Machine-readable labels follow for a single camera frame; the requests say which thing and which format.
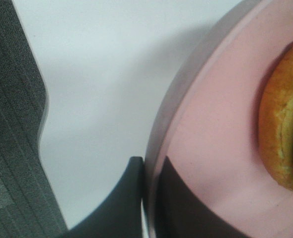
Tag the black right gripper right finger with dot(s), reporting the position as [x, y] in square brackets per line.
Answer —
[179, 214]

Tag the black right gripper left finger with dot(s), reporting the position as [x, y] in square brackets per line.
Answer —
[119, 215]

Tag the pink round plate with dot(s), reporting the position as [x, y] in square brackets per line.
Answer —
[207, 124]

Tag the toy burger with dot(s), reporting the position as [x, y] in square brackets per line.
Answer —
[275, 123]

